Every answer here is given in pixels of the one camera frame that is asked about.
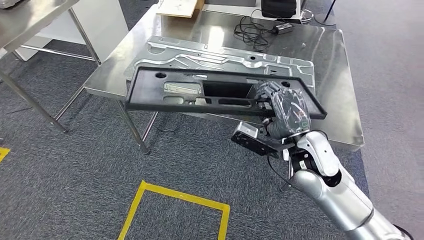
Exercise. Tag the black plastic panel part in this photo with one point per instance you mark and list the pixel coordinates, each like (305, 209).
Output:
(145, 89)

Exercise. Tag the white cabinet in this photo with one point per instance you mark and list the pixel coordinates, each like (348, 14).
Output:
(99, 26)

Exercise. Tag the stamped sheet metal panel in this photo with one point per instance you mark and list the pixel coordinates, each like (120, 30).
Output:
(232, 59)

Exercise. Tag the pale wrist camera, black bracket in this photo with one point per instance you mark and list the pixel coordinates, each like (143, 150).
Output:
(246, 130)

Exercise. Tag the black floor stand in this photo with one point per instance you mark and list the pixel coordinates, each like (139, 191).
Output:
(329, 8)

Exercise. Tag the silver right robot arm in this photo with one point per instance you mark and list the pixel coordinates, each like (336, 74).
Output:
(331, 192)

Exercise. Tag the grey box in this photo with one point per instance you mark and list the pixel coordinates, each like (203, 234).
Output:
(232, 2)

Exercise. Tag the black bag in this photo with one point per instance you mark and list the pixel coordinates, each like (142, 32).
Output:
(278, 8)

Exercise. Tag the black power adapter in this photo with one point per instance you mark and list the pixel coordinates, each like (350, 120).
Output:
(283, 28)

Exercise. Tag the steel side table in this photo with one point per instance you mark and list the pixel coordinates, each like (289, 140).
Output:
(26, 20)

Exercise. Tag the stainless steel workbench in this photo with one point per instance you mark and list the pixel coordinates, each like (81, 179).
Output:
(331, 66)

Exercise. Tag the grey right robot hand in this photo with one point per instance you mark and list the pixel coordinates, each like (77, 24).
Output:
(288, 109)

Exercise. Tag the cardboard box with white insert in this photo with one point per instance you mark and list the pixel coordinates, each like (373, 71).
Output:
(175, 6)

